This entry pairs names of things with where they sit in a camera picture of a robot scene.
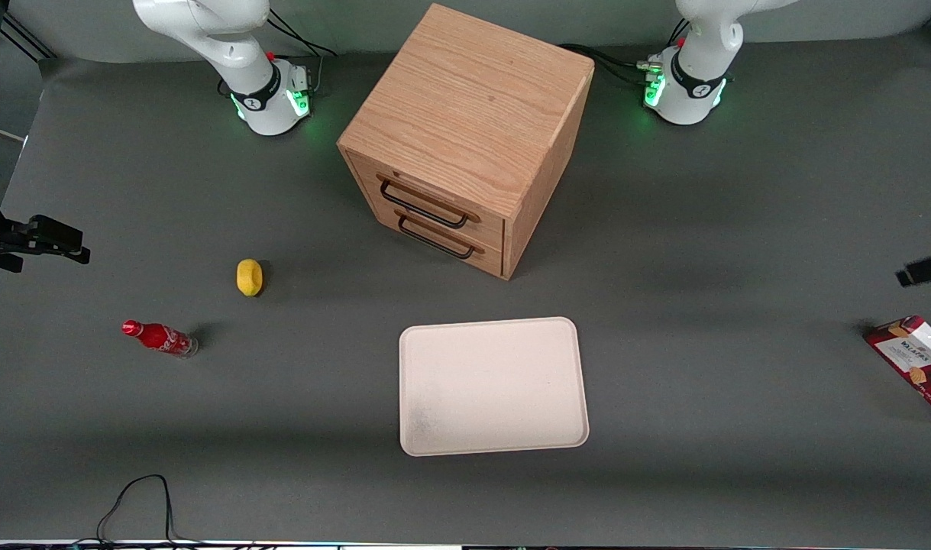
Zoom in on wooden drawer cabinet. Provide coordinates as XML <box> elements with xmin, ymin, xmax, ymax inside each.
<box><xmin>337</xmin><ymin>3</ymin><xmax>596</xmax><ymax>282</ymax></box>

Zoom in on dark grey table mat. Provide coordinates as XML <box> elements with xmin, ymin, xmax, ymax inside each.
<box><xmin>0</xmin><ymin>34</ymin><xmax>931</xmax><ymax>545</ymax></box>

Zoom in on red cola bottle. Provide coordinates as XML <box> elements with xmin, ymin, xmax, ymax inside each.
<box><xmin>121</xmin><ymin>319</ymin><xmax>199</xmax><ymax>358</ymax></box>

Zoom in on cream plastic tray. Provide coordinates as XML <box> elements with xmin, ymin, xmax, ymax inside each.
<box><xmin>399</xmin><ymin>316</ymin><xmax>590</xmax><ymax>458</ymax></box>

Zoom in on black arm base cables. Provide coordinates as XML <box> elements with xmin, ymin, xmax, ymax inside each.
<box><xmin>558</xmin><ymin>18</ymin><xmax>691</xmax><ymax>87</ymax></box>
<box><xmin>218</xmin><ymin>9</ymin><xmax>338</xmax><ymax>99</ymax></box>

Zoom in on black left arm base cables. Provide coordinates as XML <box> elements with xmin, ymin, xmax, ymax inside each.
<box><xmin>558</xmin><ymin>18</ymin><xmax>691</xmax><ymax>87</ymax></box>

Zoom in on black cable loop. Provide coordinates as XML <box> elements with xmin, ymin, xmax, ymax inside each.
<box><xmin>68</xmin><ymin>474</ymin><xmax>206</xmax><ymax>548</ymax></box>

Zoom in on black right arm base cables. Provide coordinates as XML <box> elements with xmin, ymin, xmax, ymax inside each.
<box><xmin>218</xmin><ymin>9</ymin><xmax>338</xmax><ymax>99</ymax></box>

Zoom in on yellow lemon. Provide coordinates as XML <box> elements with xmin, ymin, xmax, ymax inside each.
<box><xmin>236</xmin><ymin>258</ymin><xmax>265</xmax><ymax>298</ymax></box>

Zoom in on black wire drawer handle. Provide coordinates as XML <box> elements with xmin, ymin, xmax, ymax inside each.
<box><xmin>378</xmin><ymin>177</ymin><xmax>482</xmax><ymax>230</ymax></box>
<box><xmin>396</xmin><ymin>213</ymin><xmax>486</xmax><ymax>260</ymax></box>

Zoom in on wooden drawer front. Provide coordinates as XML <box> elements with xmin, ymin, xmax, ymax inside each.
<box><xmin>368</xmin><ymin>195</ymin><xmax>505</xmax><ymax>278</ymax></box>
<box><xmin>351</xmin><ymin>150</ymin><xmax>506</xmax><ymax>249</ymax></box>

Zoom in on red cookie box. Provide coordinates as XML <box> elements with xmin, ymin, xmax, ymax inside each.
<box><xmin>863</xmin><ymin>314</ymin><xmax>931</xmax><ymax>425</ymax></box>

